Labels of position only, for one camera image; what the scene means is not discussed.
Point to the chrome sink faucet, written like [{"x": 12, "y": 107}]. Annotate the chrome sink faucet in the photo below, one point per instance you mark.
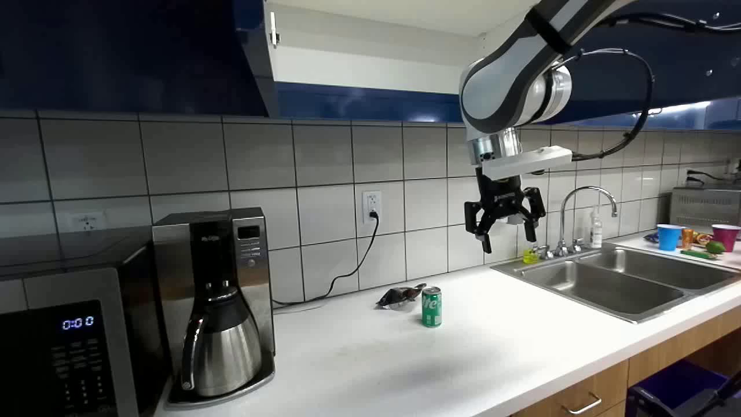
[{"x": 563, "y": 223}]

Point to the wooden base cabinet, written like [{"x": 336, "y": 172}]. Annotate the wooden base cabinet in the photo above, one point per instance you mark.
[{"x": 610, "y": 385}]

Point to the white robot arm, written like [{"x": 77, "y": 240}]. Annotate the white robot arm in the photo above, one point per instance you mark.
[{"x": 501, "y": 85}]

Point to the blue plastic cup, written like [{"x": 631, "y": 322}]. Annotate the blue plastic cup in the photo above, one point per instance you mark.
[{"x": 669, "y": 237}]

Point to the black microwave oven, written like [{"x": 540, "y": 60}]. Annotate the black microwave oven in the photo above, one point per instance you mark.
[{"x": 77, "y": 292}]

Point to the white empty wall outlet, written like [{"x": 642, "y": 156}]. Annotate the white empty wall outlet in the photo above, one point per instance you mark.
[{"x": 86, "y": 223}]

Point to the grey metal box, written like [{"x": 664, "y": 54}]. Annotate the grey metal box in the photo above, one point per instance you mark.
[{"x": 702, "y": 207}]

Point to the green soda can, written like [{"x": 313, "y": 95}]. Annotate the green soda can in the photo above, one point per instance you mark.
[{"x": 431, "y": 306}]

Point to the pink plastic cup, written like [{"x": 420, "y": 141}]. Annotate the pink plastic cup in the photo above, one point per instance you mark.
[{"x": 724, "y": 237}]

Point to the white wall outlet with plug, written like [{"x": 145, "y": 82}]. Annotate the white wall outlet with plug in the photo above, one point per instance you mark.
[{"x": 370, "y": 202}]

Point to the stainless steel double sink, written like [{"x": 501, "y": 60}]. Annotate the stainless steel double sink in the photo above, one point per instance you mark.
[{"x": 610, "y": 290}]

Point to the blue bin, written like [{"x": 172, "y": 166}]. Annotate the blue bin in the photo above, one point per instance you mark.
[{"x": 662, "y": 390}]

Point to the yellow-green dish soap bottle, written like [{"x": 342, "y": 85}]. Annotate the yellow-green dish soap bottle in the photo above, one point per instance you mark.
[{"x": 527, "y": 256}]

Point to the dark snack packet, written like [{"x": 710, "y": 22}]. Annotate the dark snack packet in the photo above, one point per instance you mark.
[{"x": 397, "y": 297}]

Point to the black steel coffee maker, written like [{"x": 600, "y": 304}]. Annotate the black steel coffee maker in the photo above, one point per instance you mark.
[{"x": 245, "y": 247}]

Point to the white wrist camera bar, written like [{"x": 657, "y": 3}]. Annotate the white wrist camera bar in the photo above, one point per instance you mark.
[{"x": 532, "y": 161}]

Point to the small green round item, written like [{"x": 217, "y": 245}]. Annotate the small green round item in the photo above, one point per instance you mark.
[{"x": 714, "y": 248}]

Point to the blue closed wall cabinet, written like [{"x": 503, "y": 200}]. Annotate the blue closed wall cabinet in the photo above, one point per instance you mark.
[{"x": 679, "y": 70}]

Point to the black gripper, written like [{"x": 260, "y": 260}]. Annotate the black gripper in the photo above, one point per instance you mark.
[{"x": 501, "y": 199}]

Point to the blue open cabinet door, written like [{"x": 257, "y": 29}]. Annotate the blue open cabinet door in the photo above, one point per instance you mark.
[{"x": 115, "y": 54}]

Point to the small white bottle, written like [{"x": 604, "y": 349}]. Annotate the small white bottle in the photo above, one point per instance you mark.
[{"x": 595, "y": 233}]

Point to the steel coffee carafe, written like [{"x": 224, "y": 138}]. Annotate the steel coffee carafe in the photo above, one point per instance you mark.
[{"x": 223, "y": 349}]

